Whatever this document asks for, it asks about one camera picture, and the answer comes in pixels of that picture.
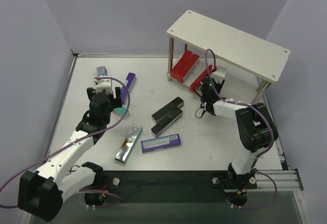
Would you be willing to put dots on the silver Rio box top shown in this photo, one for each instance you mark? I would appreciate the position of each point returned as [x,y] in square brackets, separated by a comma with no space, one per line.
[101,71]

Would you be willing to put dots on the purple toothpaste box flat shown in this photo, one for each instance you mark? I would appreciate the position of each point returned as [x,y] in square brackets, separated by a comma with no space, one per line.
[164,142]

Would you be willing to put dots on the silver Rio box bottom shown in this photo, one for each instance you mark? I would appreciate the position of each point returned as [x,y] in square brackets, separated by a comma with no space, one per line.
[128,144]

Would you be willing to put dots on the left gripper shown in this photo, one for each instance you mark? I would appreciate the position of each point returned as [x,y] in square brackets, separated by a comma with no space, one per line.
[90,91]

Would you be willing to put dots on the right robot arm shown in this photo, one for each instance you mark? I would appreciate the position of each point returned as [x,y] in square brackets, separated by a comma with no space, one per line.
[257,131]

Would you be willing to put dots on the red toothpaste box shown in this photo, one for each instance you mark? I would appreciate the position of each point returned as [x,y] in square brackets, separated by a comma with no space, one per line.
[197,81]
[180,64]
[185,71]

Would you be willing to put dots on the purple toothpaste box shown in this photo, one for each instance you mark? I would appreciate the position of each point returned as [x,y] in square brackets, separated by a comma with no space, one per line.
[164,142]
[129,82]

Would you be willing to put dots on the white two-tier shelf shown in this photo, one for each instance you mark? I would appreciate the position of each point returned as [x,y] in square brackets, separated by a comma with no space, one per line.
[252,54]

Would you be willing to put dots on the teal toothpaste box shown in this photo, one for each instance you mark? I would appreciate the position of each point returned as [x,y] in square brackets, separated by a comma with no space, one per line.
[122,112]

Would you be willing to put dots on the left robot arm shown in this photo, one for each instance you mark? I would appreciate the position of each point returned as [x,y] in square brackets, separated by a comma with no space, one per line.
[41,193]

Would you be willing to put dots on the silver rio box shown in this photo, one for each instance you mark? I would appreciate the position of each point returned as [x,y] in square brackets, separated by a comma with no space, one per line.
[101,71]
[128,144]

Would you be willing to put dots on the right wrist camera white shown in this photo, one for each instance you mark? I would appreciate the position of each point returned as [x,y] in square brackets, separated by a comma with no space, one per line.
[219,74]

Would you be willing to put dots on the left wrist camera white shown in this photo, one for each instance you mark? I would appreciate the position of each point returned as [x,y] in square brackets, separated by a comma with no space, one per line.
[103,84]

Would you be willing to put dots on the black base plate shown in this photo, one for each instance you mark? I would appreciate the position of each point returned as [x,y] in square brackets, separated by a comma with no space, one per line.
[172,187]

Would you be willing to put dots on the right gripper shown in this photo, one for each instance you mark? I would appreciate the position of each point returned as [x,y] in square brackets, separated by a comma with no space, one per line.
[219,84]

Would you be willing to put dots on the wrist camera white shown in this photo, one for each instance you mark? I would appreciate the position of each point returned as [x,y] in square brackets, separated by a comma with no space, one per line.
[219,74]
[103,84]

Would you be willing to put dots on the aluminium frame rail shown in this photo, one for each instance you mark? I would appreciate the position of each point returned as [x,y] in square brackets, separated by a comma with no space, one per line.
[207,142]

